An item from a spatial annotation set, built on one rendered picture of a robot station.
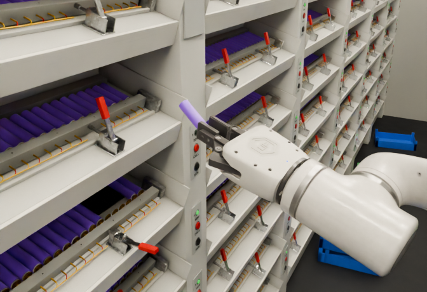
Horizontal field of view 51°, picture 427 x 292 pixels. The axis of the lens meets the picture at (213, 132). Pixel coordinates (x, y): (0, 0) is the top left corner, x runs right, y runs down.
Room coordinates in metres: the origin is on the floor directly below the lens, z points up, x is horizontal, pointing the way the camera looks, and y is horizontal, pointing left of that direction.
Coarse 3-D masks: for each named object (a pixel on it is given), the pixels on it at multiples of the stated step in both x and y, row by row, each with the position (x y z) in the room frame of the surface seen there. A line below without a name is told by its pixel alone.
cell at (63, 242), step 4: (44, 228) 0.64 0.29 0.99; (48, 228) 0.64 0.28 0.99; (40, 232) 0.63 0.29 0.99; (44, 232) 0.63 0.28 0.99; (48, 232) 0.63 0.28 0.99; (52, 232) 0.63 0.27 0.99; (56, 232) 0.64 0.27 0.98; (44, 236) 0.63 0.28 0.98; (48, 236) 0.63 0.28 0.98; (52, 236) 0.62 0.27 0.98; (56, 236) 0.63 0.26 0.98; (60, 236) 0.63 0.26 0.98; (52, 240) 0.62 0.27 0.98; (56, 240) 0.62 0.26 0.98; (60, 240) 0.62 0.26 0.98; (64, 240) 0.62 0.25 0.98; (56, 244) 0.62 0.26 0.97; (60, 244) 0.61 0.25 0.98; (64, 244) 0.61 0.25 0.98; (60, 248) 0.61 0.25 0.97
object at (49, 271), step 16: (144, 192) 0.79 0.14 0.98; (128, 208) 0.73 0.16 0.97; (112, 224) 0.68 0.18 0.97; (80, 240) 0.62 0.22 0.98; (96, 240) 0.64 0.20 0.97; (64, 256) 0.58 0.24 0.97; (80, 256) 0.60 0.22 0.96; (48, 272) 0.55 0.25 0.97; (64, 272) 0.56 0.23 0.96; (16, 288) 0.51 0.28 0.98; (32, 288) 0.52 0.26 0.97
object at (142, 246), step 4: (124, 236) 0.65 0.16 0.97; (124, 240) 0.65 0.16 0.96; (128, 240) 0.65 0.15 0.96; (128, 244) 0.64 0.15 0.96; (132, 244) 0.64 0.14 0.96; (136, 244) 0.64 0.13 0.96; (140, 244) 0.63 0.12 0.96; (144, 244) 0.63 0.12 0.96; (148, 244) 0.63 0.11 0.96; (140, 248) 0.63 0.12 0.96; (144, 248) 0.62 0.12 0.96; (148, 248) 0.62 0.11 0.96; (152, 248) 0.62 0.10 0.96; (156, 248) 0.62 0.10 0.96; (148, 252) 0.62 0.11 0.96; (152, 252) 0.62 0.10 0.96; (156, 252) 0.62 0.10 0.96
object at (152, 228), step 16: (128, 176) 0.86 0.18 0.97; (144, 176) 0.85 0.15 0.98; (160, 176) 0.83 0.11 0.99; (160, 192) 0.81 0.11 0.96; (176, 192) 0.81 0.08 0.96; (112, 208) 0.75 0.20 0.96; (160, 208) 0.78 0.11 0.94; (176, 208) 0.79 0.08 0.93; (144, 224) 0.73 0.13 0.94; (160, 224) 0.74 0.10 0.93; (176, 224) 0.80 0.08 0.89; (144, 240) 0.69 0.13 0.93; (160, 240) 0.75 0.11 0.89; (96, 256) 0.62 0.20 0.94; (112, 256) 0.63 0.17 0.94; (128, 256) 0.64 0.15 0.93; (80, 272) 0.58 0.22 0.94; (96, 272) 0.59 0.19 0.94; (112, 272) 0.60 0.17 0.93; (64, 288) 0.55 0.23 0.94; (80, 288) 0.55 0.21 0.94; (96, 288) 0.57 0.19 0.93
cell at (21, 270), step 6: (0, 258) 0.56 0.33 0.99; (6, 258) 0.56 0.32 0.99; (12, 258) 0.56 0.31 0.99; (6, 264) 0.55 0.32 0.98; (12, 264) 0.55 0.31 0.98; (18, 264) 0.55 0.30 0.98; (12, 270) 0.55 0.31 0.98; (18, 270) 0.54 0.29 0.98; (24, 270) 0.55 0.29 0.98; (18, 276) 0.54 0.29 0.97
